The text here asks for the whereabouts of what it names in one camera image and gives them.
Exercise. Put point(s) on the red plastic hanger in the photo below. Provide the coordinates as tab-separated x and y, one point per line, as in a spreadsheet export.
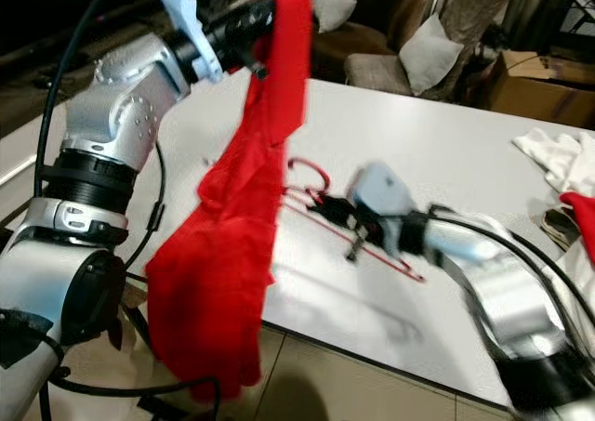
325	175

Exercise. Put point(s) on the red t-shirt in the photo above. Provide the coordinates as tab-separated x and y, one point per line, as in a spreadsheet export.
214	291

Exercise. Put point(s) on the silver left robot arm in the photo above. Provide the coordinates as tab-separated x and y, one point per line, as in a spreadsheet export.
112	114

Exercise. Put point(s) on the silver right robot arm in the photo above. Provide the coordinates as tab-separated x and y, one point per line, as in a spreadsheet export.
511	309

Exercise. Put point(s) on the grey cushion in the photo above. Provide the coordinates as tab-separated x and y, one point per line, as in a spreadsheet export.
335	7
432	54

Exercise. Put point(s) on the brown armchair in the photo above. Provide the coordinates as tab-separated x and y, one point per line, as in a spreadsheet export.
372	72

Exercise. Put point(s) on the white crumpled garment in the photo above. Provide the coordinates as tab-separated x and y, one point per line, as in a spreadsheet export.
553	156

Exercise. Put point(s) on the white drawer cabinet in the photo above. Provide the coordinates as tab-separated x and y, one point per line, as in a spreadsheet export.
19	165

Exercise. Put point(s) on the dark wooden tv console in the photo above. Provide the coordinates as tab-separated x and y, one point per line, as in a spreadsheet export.
28	105

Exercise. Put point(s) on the brown cardboard box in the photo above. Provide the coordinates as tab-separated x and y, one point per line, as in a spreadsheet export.
539	96

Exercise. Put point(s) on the red garment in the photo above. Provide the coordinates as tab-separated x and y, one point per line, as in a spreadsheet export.
581	221

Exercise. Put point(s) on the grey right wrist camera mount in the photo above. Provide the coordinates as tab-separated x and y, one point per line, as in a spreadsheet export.
381	193

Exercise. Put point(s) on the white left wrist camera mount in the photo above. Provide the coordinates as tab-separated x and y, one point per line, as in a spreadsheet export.
181	12

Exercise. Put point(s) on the white table black frame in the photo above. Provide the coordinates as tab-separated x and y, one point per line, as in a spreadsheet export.
428	133

